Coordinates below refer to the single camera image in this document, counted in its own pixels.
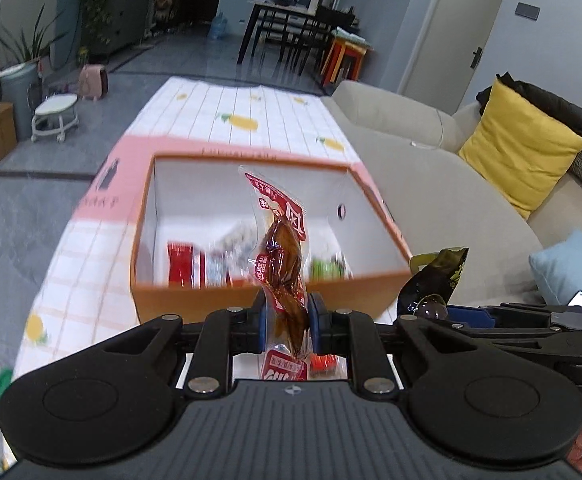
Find dark glossy snack packet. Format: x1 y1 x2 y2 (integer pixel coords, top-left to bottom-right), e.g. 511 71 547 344
396 246 470 318

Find small red snack packet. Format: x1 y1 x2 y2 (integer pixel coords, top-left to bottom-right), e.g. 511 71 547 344
310 354 342 378

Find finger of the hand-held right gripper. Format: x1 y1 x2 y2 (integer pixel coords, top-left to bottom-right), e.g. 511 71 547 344
446 303 559 330
451 324 582 363

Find light blue cushion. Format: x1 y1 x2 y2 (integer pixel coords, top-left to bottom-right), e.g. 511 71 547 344
528 230 582 311

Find grey trash can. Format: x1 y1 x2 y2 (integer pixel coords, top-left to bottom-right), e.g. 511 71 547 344
0 62 39 143

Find orange cardboard box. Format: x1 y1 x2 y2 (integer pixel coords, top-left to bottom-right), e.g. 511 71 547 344
130 151 414 326

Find dark grey dresser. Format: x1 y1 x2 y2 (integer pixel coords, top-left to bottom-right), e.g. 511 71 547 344
58 0 159 56

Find black dining chair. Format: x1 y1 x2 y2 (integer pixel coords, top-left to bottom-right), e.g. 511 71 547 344
260 14 302 63
298 6 357 78

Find pink space heater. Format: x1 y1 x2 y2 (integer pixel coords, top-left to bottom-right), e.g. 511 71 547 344
79 63 109 98

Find black dining table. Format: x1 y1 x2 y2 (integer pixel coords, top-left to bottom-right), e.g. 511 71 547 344
236 0 357 66

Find large red snack packet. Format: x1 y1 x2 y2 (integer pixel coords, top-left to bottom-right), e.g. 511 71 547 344
167 240 232 288

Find beige sofa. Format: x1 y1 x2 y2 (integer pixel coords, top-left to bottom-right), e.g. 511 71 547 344
321 80 582 311

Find white rolling stool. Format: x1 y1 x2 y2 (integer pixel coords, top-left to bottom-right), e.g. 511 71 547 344
31 94 80 143

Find yellow cushion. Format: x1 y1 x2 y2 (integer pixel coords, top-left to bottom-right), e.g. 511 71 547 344
458 75 582 220

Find blue water bottle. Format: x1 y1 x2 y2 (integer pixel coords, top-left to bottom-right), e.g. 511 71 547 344
207 12 228 42

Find green cake packet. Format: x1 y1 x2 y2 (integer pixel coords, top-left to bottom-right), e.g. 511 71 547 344
310 252 354 281

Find long leaf potted plant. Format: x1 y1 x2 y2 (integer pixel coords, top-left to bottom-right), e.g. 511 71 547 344
0 5 69 68

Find red chicken leg packet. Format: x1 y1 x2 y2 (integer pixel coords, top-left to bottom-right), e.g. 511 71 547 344
238 165 309 383

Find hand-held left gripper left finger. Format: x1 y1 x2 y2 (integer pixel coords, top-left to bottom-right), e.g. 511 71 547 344
46 291 268 401

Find black jacket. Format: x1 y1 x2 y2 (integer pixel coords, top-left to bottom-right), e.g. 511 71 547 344
476 72 582 156

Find orange stacked stools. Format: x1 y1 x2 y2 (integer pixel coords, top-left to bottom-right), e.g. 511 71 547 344
318 35 372 86

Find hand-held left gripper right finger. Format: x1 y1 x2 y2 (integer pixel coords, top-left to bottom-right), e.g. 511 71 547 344
308 292 537 396

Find white door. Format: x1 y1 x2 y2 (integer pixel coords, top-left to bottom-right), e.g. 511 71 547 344
401 0 514 111

